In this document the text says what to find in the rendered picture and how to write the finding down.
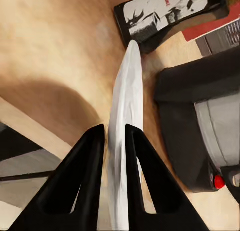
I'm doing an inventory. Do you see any bottle of coffee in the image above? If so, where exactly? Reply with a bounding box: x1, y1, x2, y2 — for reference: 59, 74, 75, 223
113, 0, 240, 55

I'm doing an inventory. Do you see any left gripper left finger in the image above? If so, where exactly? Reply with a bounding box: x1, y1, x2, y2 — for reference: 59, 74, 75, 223
8, 124, 105, 231

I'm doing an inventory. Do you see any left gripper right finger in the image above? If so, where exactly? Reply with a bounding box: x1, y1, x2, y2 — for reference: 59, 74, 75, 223
125, 124, 210, 231

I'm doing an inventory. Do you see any saucer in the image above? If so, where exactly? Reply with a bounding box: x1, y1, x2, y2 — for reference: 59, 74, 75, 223
106, 40, 144, 231

